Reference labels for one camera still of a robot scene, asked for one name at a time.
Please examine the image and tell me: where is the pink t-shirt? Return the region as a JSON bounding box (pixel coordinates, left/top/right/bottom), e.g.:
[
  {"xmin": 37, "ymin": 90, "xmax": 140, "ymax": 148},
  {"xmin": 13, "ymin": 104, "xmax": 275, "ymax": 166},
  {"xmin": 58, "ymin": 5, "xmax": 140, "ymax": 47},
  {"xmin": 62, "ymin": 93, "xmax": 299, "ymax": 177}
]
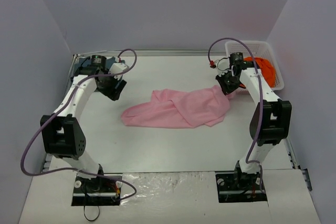
[{"xmin": 121, "ymin": 86, "xmax": 230, "ymax": 129}]

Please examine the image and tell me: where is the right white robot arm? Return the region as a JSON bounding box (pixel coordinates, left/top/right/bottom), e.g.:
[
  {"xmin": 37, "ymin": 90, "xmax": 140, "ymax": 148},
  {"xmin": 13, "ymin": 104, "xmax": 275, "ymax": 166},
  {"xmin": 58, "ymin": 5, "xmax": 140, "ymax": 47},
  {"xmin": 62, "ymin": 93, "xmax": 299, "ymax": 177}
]
[{"xmin": 214, "ymin": 52, "xmax": 292, "ymax": 189}]

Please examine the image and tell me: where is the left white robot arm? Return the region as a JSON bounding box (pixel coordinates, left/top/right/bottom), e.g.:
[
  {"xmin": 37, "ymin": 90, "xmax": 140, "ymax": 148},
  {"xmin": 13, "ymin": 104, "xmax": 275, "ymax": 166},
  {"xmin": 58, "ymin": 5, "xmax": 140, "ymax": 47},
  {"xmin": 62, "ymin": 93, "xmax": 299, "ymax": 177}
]
[{"xmin": 40, "ymin": 55, "xmax": 128, "ymax": 191}]

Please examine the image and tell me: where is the folded blue t-shirt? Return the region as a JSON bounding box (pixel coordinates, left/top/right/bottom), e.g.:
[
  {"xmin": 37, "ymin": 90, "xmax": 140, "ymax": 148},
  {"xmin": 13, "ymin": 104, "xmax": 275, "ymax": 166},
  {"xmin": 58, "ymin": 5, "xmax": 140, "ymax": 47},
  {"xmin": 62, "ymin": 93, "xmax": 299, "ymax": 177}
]
[{"xmin": 71, "ymin": 55, "xmax": 125, "ymax": 80}]

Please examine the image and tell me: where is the orange t-shirt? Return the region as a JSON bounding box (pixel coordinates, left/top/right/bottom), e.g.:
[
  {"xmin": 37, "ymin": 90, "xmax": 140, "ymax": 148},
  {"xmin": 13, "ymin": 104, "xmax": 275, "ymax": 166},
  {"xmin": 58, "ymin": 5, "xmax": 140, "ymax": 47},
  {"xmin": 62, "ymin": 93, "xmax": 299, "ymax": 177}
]
[{"xmin": 255, "ymin": 57, "xmax": 276, "ymax": 88}]

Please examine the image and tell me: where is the white plastic basket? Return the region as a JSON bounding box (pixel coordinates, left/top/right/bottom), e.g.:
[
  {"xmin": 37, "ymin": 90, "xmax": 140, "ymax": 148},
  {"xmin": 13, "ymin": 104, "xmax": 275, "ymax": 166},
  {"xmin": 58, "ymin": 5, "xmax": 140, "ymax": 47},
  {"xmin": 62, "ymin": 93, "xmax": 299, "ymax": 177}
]
[{"xmin": 225, "ymin": 40, "xmax": 285, "ymax": 91}]

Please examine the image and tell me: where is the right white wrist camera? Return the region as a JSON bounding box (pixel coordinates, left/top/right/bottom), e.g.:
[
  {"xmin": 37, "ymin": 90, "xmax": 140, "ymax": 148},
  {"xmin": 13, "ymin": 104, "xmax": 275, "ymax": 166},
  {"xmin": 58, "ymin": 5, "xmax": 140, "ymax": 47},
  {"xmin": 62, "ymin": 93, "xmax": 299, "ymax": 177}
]
[{"xmin": 209, "ymin": 58, "xmax": 231, "ymax": 76}]

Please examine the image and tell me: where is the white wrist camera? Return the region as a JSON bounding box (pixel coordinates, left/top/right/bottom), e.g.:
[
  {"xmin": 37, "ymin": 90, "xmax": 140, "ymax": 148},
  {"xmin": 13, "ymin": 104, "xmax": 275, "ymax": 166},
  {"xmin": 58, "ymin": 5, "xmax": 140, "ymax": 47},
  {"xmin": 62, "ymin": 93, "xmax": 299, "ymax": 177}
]
[
  {"xmin": 209, "ymin": 58, "xmax": 231, "ymax": 76},
  {"xmin": 109, "ymin": 62, "xmax": 129, "ymax": 76}
]

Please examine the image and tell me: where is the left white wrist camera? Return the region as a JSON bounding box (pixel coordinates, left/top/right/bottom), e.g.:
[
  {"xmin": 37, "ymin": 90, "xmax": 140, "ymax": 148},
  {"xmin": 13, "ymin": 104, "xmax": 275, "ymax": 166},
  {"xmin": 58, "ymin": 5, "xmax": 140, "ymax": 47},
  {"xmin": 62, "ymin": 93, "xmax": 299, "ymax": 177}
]
[{"xmin": 109, "ymin": 62, "xmax": 129, "ymax": 76}]

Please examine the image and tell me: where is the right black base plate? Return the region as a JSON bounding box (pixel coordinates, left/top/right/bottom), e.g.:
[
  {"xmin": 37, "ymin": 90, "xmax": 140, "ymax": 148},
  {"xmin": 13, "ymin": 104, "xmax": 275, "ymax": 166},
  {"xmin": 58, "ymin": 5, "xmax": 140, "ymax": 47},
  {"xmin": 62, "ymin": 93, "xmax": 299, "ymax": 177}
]
[{"xmin": 215, "ymin": 171, "xmax": 267, "ymax": 203}]

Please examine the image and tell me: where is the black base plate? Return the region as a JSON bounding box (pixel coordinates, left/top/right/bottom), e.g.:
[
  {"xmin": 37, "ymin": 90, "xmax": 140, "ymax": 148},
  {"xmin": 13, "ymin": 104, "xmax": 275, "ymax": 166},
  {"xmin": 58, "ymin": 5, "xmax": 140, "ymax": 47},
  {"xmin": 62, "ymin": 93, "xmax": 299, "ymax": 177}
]
[
  {"xmin": 215, "ymin": 171, "xmax": 267, "ymax": 203},
  {"xmin": 71, "ymin": 176, "xmax": 122, "ymax": 206}
]

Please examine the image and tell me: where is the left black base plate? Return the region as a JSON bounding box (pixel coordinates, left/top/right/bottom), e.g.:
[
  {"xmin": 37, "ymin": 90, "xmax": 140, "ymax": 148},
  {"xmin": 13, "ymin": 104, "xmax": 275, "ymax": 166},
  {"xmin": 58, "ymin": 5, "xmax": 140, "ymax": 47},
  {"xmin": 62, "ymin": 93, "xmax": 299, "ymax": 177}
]
[{"xmin": 71, "ymin": 176, "xmax": 122, "ymax": 206}]

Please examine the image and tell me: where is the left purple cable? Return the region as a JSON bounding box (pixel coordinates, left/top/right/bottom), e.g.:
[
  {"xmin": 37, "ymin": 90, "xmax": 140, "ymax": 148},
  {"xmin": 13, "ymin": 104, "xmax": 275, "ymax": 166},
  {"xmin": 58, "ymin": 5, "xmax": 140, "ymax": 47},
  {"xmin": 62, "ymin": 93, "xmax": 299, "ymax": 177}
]
[{"xmin": 20, "ymin": 48, "xmax": 138, "ymax": 199}]

